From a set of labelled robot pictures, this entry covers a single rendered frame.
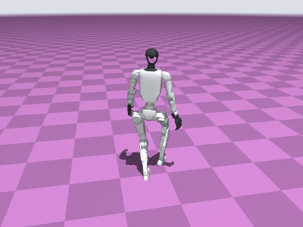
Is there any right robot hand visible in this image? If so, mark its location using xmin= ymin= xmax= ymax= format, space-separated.
xmin=171 ymin=113 xmax=182 ymax=130

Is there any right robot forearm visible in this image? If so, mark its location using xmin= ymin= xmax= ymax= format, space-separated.
xmin=168 ymin=92 xmax=178 ymax=117

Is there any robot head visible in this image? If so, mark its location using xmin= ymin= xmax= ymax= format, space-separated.
xmin=144 ymin=48 xmax=159 ymax=71

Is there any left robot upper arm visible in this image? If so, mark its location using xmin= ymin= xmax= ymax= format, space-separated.
xmin=128 ymin=70 xmax=140 ymax=95

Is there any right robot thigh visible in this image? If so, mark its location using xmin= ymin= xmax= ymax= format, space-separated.
xmin=156 ymin=110 xmax=169 ymax=135

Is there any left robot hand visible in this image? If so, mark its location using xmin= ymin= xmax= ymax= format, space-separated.
xmin=127 ymin=105 xmax=134 ymax=116

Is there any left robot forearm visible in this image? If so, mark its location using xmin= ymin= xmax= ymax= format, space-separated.
xmin=127 ymin=93 xmax=134 ymax=107

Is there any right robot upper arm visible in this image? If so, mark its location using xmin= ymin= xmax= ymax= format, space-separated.
xmin=161 ymin=71 xmax=173 ymax=100

